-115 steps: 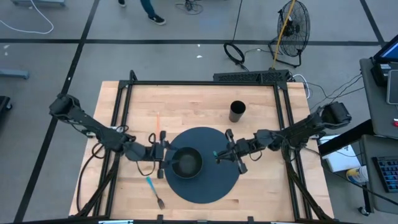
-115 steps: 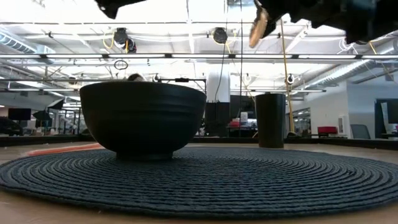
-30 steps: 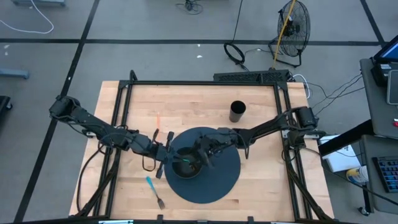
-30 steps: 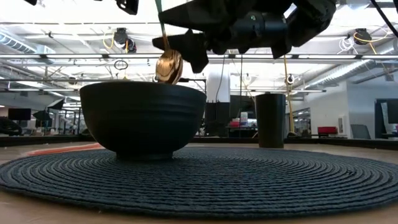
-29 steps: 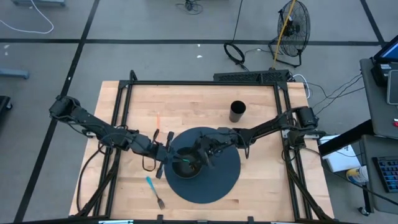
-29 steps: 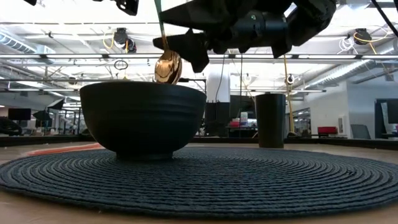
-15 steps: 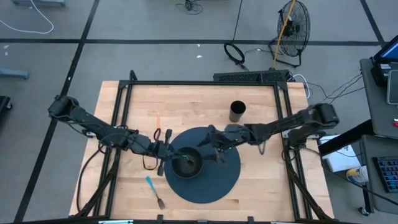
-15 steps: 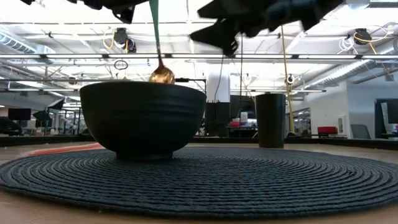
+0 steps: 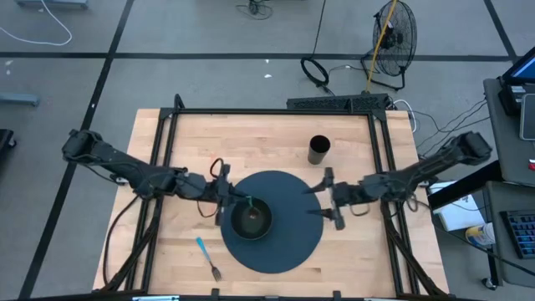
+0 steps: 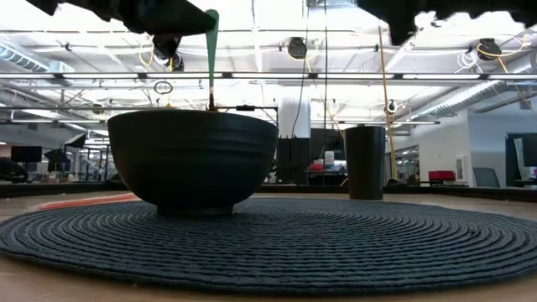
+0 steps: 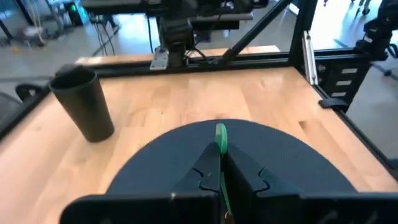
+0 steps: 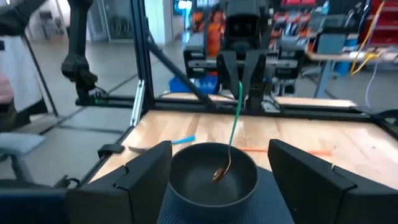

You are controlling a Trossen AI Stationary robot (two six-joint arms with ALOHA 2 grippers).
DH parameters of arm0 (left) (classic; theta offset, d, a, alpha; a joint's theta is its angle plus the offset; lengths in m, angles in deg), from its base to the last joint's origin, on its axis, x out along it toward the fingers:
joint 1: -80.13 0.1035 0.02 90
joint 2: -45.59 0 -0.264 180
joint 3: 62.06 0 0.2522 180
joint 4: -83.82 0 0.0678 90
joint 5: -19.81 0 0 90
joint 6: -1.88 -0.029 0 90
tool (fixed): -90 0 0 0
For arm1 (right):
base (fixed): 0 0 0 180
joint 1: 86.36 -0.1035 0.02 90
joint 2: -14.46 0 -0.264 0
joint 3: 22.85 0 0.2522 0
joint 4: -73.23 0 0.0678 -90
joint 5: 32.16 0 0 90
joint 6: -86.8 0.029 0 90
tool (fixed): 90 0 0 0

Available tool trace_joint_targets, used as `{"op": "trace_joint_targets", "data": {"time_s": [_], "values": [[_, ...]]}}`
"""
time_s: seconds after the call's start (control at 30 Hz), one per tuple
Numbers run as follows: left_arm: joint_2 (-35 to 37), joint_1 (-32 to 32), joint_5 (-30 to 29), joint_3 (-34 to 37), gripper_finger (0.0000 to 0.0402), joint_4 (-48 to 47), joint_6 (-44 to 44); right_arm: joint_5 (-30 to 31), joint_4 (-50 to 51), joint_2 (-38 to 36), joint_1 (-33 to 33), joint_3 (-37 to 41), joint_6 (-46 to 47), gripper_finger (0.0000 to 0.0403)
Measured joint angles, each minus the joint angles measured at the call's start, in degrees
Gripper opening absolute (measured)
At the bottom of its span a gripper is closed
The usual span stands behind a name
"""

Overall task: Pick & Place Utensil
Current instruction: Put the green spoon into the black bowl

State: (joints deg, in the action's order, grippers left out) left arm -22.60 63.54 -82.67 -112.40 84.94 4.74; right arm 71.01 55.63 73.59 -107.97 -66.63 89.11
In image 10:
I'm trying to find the black monitor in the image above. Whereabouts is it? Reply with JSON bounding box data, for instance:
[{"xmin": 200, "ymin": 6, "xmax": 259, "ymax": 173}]
[{"xmin": 10, "ymin": 145, "xmax": 44, "ymax": 164}]

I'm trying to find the yellow hanging cable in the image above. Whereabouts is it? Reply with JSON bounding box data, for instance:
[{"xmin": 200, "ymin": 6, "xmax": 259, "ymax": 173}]
[{"xmin": 377, "ymin": 25, "xmax": 399, "ymax": 181}]

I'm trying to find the black tall cup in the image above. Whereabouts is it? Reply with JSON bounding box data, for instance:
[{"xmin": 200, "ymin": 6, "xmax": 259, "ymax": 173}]
[{"xmin": 343, "ymin": 125, "xmax": 387, "ymax": 201}]

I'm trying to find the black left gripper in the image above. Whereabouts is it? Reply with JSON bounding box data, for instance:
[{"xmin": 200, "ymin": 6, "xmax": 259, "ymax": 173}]
[{"xmin": 24, "ymin": 0, "xmax": 217, "ymax": 37}]

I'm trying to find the black hanging ring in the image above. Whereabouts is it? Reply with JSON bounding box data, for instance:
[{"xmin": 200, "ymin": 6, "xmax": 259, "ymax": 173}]
[{"xmin": 153, "ymin": 80, "xmax": 175, "ymax": 96}]

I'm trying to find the black hanging cable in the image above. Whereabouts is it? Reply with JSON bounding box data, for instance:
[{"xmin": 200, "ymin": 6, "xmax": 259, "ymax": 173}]
[{"xmin": 322, "ymin": 0, "xmax": 330, "ymax": 185}]

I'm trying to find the gray chair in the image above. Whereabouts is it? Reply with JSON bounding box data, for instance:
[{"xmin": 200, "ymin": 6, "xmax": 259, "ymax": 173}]
[{"xmin": 472, "ymin": 167, "xmax": 502, "ymax": 189}]

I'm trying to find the black bowl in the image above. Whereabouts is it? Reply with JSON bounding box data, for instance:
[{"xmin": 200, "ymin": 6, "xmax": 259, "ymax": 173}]
[{"xmin": 107, "ymin": 108, "xmax": 280, "ymax": 217}]

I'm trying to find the round dark woven placemat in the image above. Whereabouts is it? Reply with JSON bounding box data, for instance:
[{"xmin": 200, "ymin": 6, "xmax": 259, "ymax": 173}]
[{"xmin": 0, "ymin": 197, "xmax": 537, "ymax": 297}]

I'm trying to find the dark framed screen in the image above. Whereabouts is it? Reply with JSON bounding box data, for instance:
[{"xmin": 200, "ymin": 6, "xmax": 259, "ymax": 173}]
[{"xmin": 504, "ymin": 133, "xmax": 537, "ymax": 188}]

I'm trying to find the white column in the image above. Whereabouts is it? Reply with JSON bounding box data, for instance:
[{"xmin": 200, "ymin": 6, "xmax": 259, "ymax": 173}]
[{"xmin": 279, "ymin": 94, "xmax": 312, "ymax": 139}]

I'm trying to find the black ceiling cable reel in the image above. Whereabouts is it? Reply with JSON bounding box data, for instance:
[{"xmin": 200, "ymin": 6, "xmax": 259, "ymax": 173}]
[
  {"xmin": 287, "ymin": 36, "xmax": 308, "ymax": 60},
  {"xmin": 477, "ymin": 38, "xmax": 503, "ymax": 62},
  {"xmin": 152, "ymin": 34, "xmax": 185, "ymax": 72}
]

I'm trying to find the red box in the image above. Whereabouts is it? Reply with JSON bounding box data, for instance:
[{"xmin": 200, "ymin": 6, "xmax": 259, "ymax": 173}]
[{"xmin": 427, "ymin": 169, "xmax": 456, "ymax": 183}]

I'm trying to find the green-handled gold spoon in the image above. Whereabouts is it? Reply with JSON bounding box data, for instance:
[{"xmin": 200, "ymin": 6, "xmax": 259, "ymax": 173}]
[{"xmin": 204, "ymin": 8, "xmax": 221, "ymax": 112}]

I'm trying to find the black cabinet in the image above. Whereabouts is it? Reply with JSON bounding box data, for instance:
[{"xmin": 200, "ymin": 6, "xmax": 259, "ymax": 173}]
[{"xmin": 276, "ymin": 137, "xmax": 312, "ymax": 185}]

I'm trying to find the long ceiling light strip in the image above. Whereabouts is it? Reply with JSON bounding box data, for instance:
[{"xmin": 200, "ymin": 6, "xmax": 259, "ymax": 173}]
[{"xmin": 0, "ymin": 71, "xmax": 537, "ymax": 81}]

